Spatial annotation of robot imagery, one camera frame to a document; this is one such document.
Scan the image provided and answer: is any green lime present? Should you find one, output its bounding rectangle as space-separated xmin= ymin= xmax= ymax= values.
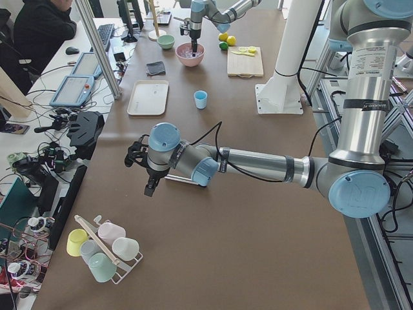
xmin=219 ymin=41 xmax=228 ymax=50

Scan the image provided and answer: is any cream rabbit tray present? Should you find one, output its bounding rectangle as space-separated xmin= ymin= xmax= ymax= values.
xmin=126 ymin=80 xmax=169 ymax=116

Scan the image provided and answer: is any light blue plastic cup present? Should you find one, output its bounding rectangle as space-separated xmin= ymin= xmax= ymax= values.
xmin=194 ymin=90 xmax=208 ymax=109

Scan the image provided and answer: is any green cup on rack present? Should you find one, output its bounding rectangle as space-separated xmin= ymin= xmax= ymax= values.
xmin=88 ymin=253 xmax=117 ymax=283

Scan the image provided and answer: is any grey cup on rack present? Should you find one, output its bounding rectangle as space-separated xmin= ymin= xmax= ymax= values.
xmin=80 ymin=239 xmax=97 ymax=265

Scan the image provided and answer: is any yellow lemon outer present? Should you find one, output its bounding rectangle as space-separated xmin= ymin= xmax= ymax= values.
xmin=218 ymin=32 xmax=228 ymax=42

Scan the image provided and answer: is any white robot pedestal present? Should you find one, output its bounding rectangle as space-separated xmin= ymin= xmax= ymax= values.
xmin=256 ymin=0 xmax=323 ymax=114

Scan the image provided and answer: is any white cup rack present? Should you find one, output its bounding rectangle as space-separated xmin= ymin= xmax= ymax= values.
xmin=74 ymin=215 xmax=143 ymax=284

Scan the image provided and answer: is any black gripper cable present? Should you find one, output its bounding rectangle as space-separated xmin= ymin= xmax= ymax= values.
xmin=190 ymin=121 xmax=343 ymax=183

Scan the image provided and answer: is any metal muddler black tip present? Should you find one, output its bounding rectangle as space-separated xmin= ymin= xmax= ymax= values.
xmin=165 ymin=174 xmax=205 ymax=187

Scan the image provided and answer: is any pink bowl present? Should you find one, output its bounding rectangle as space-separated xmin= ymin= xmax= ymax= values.
xmin=175 ymin=42 xmax=205 ymax=67

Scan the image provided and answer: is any wooden cutting board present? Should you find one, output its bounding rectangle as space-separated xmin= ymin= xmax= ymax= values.
xmin=227 ymin=46 xmax=264 ymax=78

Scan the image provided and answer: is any yellow lemon near lime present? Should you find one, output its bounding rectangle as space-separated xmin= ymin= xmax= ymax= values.
xmin=226 ymin=36 xmax=237 ymax=47

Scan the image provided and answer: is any pile of clear ice cubes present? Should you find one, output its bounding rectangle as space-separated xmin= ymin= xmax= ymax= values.
xmin=177 ymin=45 xmax=204 ymax=59

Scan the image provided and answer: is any aluminium frame post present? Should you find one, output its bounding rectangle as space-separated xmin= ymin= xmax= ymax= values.
xmin=74 ymin=0 xmax=121 ymax=99

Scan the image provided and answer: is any yellow plastic knife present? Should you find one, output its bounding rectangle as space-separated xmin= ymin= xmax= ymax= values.
xmin=230 ymin=50 xmax=255 ymax=57

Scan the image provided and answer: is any green bowl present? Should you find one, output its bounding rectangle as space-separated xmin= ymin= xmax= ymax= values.
xmin=157 ymin=34 xmax=175 ymax=50

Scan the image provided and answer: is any white cup on rack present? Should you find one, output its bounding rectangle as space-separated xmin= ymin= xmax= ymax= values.
xmin=112 ymin=237 xmax=139 ymax=261

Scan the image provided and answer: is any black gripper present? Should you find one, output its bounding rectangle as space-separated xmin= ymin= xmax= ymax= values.
xmin=190 ymin=29 xmax=201 ymax=57
xmin=144 ymin=167 xmax=168 ymax=196

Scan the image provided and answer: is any blue teach pendant near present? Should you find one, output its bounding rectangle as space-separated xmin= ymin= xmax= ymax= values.
xmin=49 ymin=75 xmax=95 ymax=107

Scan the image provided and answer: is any black computer mouse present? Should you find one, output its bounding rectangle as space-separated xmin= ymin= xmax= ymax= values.
xmin=65 ymin=46 xmax=79 ymax=55

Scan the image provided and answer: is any grey folded cloth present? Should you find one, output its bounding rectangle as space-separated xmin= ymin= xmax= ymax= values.
xmin=146 ymin=61 xmax=166 ymax=76

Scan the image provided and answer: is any wooden glass stand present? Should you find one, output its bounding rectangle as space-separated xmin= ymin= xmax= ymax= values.
xmin=147 ymin=0 xmax=166 ymax=41

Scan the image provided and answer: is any pink cup on rack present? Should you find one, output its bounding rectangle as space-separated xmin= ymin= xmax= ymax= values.
xmin=97 ymin=222 xmax=126 ymax=246

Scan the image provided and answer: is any person in black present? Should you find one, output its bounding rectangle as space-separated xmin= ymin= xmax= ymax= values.
xmin=14 ymin=0 xmax=77 ymax=72

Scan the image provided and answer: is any black keyboard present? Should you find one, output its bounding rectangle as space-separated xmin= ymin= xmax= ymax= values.
xmin=97 ymin=23 xmax=114 ymax=52

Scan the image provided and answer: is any blue teach pendant far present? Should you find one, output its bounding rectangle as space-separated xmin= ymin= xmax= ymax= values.
xmin=71 ymin=52 xmax=102 ymax=78

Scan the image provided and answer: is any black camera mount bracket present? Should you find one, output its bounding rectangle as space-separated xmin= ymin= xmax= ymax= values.
xmin=124 ymin=134 xmax=149 ymax=168

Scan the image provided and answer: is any yellow cup on rack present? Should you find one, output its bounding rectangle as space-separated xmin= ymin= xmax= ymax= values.
xmin=66 ymin=229 xmax=88 ymax=257

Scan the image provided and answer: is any blue teach pendant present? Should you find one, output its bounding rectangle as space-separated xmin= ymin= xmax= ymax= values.
xmin=49 ymin=75 xmax=95 ymax=107
xmin=71 ymin=52 xmax=102 ymax=78

